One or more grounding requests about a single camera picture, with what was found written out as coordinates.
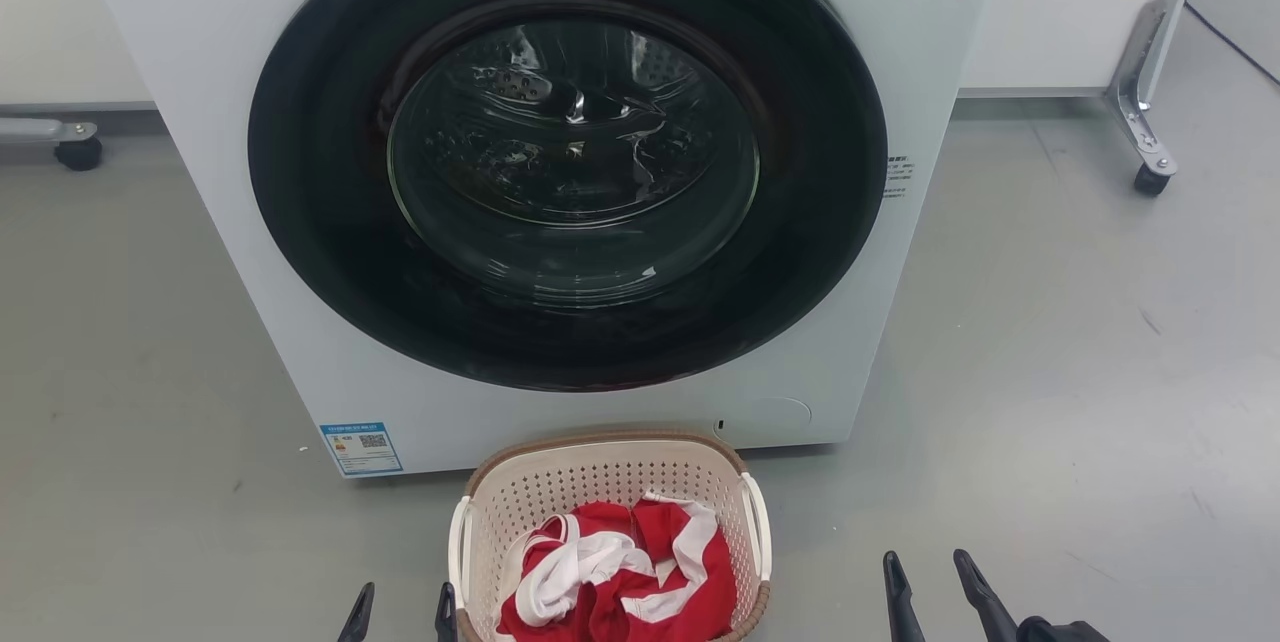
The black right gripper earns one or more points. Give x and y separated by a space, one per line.
1060 630

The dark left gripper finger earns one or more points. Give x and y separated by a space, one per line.
358 617
446 617

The cream perforated laundry basket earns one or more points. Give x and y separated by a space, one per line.
540 482

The red and white garment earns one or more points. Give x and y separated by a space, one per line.
610 607

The blue energy label sticker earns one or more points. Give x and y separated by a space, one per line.
361 449

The round white filter cover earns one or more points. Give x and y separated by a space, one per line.
775 417

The black round washer door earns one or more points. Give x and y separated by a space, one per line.
320 222

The small printed text label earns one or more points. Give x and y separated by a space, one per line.
897 177

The black caster wheel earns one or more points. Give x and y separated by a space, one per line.
1151 180
78 155

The white front-load washing machine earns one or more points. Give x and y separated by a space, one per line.
200 122

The silver angled stand leg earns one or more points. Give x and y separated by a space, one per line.
1145 62

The grey horizontal frame leg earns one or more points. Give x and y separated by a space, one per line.
40 130

